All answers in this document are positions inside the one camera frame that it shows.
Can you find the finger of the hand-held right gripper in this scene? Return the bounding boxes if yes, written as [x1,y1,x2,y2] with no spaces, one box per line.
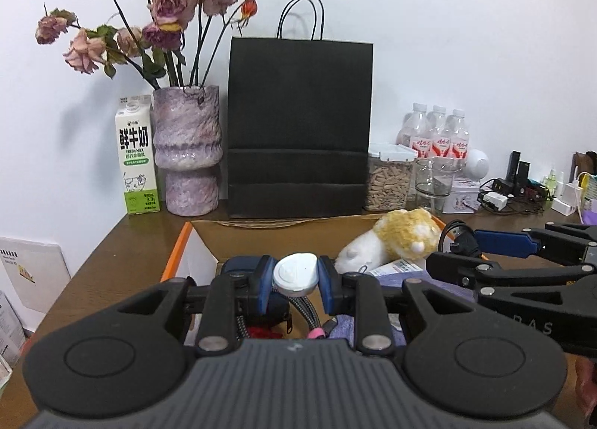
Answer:
[426,252,584,290]
[473,223,597,266]

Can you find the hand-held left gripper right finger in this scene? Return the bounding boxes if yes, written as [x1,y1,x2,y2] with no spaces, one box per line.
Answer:
[318,256,490,356]

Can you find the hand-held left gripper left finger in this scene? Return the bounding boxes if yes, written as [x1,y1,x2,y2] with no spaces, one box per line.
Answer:
[116,256,277,356]

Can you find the white round lid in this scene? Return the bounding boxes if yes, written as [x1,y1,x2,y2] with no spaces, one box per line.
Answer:
[273,253,320,296]

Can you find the grey braided cable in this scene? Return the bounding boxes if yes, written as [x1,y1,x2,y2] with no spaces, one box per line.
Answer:
[235,294,339,342]

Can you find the navy zip pouch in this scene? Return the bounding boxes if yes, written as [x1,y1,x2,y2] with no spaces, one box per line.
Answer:
[219,256,293,341]

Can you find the red artificial rose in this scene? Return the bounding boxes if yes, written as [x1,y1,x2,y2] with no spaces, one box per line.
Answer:
[247,325,281,341]

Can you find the white plastic jar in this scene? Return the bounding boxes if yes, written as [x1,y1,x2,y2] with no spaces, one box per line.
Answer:
[373,257,428,277]

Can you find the purple cloth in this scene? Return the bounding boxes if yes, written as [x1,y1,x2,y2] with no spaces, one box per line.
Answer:
[326,270,472,347]

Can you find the white yellow plush toy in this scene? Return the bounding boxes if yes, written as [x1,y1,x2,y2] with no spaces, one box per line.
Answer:
[336,208,441,274]

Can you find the red cardboard box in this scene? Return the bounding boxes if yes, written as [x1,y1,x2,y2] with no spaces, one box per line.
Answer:
[160,213,472,350]

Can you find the brown wooden desktop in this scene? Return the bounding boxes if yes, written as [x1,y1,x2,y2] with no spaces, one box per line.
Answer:
[0,205,597,429]

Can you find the person's right hand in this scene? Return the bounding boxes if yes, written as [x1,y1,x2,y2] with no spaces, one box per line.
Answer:
[576,358,597,412]

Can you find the white plug adapter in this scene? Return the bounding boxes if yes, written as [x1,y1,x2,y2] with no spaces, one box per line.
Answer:
[480,191,509,212]

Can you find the white tin box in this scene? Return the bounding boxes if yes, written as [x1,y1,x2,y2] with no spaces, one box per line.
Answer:
[442,177,481,214]

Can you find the black charging dock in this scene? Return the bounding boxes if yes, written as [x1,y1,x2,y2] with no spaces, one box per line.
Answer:
[506,150,532,197]

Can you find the white round speaker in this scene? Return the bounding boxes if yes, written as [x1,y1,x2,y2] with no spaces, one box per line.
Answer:
[464,148,490,181]

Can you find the clear glass cup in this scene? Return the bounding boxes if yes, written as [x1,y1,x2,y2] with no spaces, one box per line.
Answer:
[414,157,459,213]

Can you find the clear jar of seeds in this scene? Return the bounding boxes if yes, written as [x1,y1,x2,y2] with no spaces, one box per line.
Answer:
[364,143,417,213]

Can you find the red label water bottle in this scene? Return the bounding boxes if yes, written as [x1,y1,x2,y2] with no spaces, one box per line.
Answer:
[441,108,471,162]
[396,103,430,156]
[426,105,449,158]

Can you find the purple mottled ceramic vase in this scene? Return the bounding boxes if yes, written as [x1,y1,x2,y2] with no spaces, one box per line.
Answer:
[152,85,222,217]

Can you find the black paper bag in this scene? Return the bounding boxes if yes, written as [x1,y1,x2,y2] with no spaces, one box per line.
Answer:
[227,0,375,220]

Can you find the green white milk carton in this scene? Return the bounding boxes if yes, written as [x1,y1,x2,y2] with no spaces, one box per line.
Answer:
[115,95,160,215]

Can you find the white board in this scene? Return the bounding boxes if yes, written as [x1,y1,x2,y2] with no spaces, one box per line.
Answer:
[0,237,72,316]

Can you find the white printed packet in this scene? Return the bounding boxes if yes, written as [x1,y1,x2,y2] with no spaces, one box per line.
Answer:
[0,291,27,367]

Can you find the dried pink rose bouquet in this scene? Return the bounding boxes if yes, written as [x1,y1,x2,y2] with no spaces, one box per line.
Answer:
[35,0,259,90]

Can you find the tangled black desk cables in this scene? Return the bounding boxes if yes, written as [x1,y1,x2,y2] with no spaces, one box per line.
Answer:
[478,177,554,216]

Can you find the white charger with cable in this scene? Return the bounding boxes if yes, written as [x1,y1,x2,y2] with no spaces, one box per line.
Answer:
[551,172,582,216]

